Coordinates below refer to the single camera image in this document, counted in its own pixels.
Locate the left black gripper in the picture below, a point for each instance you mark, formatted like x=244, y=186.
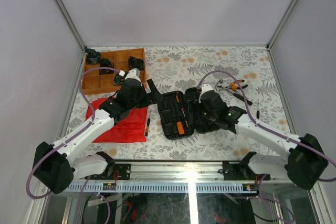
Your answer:
x=156, y=96

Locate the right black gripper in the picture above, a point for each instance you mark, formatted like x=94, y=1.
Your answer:
x=201, y=104

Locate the black orange grip screwdriver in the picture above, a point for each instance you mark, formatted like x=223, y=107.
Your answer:
x=180, y=104

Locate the black plastic tool case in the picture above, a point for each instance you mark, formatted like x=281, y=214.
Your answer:
x=193, y=121

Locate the large orange handle screwdriver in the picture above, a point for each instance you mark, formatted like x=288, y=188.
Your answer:
x=180, y=128

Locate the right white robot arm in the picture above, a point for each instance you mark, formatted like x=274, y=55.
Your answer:
x=298, y=158

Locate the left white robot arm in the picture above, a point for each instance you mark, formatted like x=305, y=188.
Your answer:
x=56, y=165

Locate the small hammer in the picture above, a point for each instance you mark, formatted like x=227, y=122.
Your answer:
x=235, y=93

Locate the small precision screwdriver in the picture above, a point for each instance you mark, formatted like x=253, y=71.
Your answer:
x=148, y=124

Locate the red cloth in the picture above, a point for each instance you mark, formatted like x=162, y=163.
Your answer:
x=129, y=130

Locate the thin screwdriver right side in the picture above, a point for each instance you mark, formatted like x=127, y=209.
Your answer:
x=258, y=111

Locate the rolled black yellow tape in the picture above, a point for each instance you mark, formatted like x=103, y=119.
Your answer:
x=119, y=79

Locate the wooden compartment tray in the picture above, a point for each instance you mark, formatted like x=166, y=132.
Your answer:
x=96, y=83

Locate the orange handle pliers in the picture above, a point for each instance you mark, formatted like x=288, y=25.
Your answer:
x=240, y=84

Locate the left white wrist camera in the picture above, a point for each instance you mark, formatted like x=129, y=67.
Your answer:
x=131, y=74

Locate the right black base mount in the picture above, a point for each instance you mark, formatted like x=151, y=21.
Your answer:
x=234, y=170

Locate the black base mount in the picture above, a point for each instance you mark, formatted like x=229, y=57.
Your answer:
x=234, y=170
x=120, y=172

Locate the aluminium front rail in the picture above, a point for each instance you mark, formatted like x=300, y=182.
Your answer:
x=178, y=171

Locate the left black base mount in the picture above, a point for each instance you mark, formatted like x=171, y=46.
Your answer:
x=120, y=172

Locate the white slotted cable duct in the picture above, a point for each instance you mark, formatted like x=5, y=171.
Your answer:
x=91, y=187

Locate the right aluminium corner post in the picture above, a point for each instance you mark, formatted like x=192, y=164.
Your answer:
x=290, y=8

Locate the aluminium corner post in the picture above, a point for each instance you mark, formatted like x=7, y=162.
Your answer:
x=70, y=23
x=290, y=8

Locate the left aluminium corner post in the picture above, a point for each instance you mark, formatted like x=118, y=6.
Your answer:
x=70, y=23

